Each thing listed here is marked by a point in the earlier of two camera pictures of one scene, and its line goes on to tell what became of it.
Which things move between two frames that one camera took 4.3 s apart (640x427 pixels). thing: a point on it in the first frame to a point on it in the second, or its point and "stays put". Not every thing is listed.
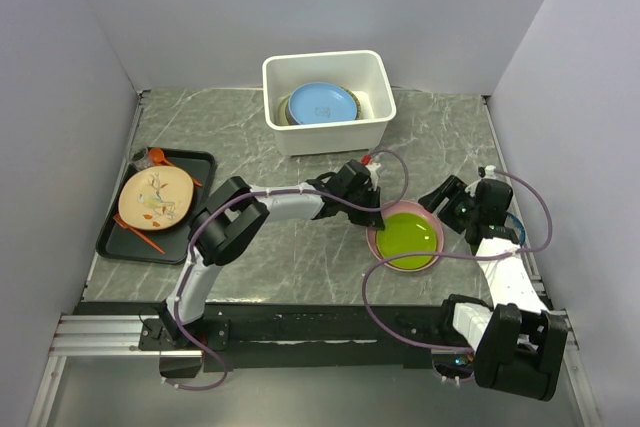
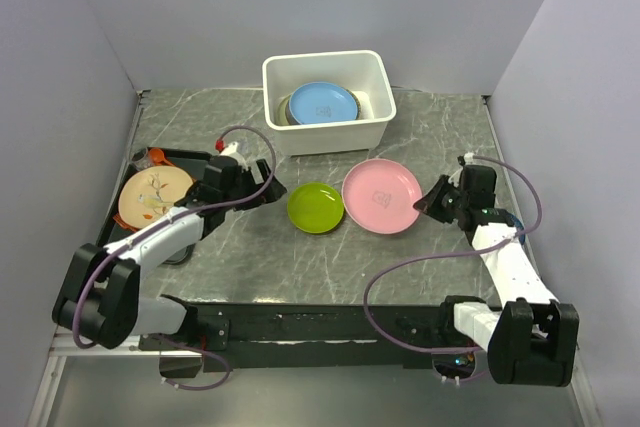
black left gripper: (367, 220) to (273, 193)
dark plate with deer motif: (289, 117) stays put
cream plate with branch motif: (281, 117) stays put
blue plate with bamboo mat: (320, 103) stays put
